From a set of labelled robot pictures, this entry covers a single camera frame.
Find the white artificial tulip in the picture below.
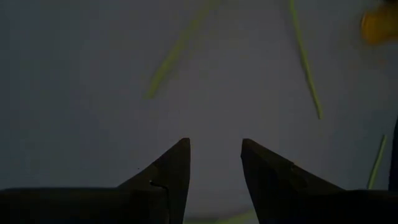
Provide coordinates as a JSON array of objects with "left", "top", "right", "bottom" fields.
[{"left": 289, "top": 0, "right": 324, "bottom": 121}]

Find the red artificial tulip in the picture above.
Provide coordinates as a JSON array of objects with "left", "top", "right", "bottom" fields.
[
  {"left": 366, "top": 134, "right": 388, "bottom": 190},
  {"left": 143, "top": 0, "right": 220, "bottom": 100}
]

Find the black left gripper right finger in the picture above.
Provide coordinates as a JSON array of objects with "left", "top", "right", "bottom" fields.
[{"left": 241, "top": 138, "right": 398, "bottom": 224}]

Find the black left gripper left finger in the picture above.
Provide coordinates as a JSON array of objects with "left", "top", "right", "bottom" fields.
[{"left": 0, "top": 138, "right": 192, "bottom": 224}]

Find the yellow glass vase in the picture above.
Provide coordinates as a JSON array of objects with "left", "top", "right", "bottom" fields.
[{"left": 359, "top": 2, "right": 398, "bottom": 44}]

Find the blue table mat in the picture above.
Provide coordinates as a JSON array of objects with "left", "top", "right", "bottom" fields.
[{"left": 0, "top": 0, "right": 398, "bottom": 224}]

